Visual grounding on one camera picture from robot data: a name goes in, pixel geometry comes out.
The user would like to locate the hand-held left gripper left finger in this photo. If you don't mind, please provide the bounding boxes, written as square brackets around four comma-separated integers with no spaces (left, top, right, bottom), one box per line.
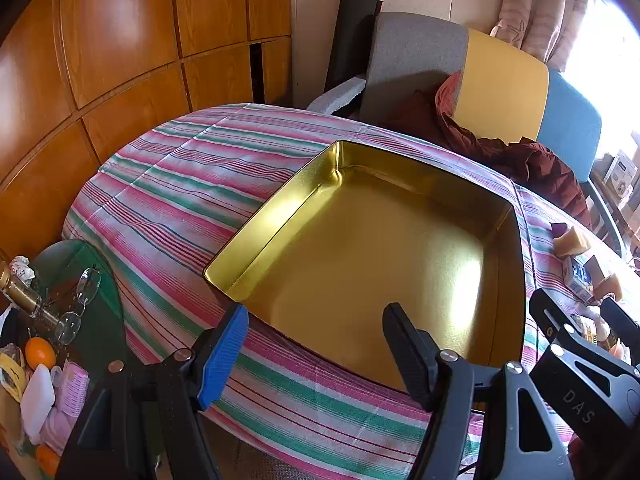
[55,304,250,480]

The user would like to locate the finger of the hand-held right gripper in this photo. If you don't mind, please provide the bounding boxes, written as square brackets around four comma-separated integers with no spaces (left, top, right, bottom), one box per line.
[529,287,640,450]
[601,297,640,367]

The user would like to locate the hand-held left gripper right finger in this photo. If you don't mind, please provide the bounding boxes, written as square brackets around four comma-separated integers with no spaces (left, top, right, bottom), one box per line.
[382,302,573,480]

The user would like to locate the yellow sponge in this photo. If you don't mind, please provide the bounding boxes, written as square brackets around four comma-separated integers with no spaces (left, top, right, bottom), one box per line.
[552,230,592,257]
[597,271,626,303]

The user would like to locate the blue white small box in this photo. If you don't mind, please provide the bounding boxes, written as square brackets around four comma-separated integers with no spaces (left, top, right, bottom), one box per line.
[562,255,598,301]

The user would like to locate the beige block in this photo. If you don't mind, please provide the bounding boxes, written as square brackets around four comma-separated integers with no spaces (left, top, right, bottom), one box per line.
[584,255,615,277]

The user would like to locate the rectangular gold-lined tin box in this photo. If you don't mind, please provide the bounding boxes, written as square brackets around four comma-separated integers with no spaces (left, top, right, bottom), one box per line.
[202,140,526,396]

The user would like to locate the wooden desk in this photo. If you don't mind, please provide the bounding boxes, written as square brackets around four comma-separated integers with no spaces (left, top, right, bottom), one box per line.
[590,150,640,261]

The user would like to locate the eyeglasses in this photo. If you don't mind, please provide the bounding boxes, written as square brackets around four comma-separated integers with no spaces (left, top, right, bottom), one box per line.
[47,267,103,346]

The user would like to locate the green glass side table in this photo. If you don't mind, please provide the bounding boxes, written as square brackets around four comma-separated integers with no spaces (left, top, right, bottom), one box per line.
[0,239,126,480]

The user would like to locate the white appliance box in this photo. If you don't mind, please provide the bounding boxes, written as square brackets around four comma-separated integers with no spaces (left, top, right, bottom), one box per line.
[602,152,638,196]

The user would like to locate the pink green striped blanket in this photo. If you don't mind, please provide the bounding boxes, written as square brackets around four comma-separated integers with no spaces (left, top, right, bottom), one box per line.
[61,102,640,480]

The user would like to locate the orange fruit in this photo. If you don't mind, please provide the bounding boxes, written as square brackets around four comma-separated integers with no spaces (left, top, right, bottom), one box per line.
[35,445,61,478]
[25,337,57,368]

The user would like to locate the dark red padded jacket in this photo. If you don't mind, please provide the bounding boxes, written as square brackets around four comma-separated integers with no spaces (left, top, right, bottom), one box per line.
[390,71,593,226]

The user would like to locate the brass glass bottle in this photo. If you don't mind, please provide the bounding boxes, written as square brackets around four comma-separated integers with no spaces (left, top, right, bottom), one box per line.
[0,260,66,331]

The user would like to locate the yellow item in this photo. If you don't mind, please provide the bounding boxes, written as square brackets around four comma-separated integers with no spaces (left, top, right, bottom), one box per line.
[0,352,26,401]

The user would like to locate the crumpled white tissue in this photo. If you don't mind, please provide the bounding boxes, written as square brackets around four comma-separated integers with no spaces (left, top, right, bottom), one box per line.
[10,255,36,281]

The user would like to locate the window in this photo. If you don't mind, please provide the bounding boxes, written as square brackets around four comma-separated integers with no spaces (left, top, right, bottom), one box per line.
[560,0,640,156]

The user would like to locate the grey yellow blue sofa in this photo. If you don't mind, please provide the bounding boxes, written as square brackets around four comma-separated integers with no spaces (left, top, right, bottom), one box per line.
[305,11,626,261]

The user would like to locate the black rolled mat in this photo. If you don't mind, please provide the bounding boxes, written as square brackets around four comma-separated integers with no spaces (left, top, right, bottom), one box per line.
[324,0,382,95]

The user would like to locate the patterned beige curtain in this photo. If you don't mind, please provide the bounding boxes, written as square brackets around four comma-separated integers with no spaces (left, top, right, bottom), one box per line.
[490,0,601,71]

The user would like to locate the wooden wardrobe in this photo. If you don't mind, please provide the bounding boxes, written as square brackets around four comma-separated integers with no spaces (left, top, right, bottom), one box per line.
[0,0,293,261]

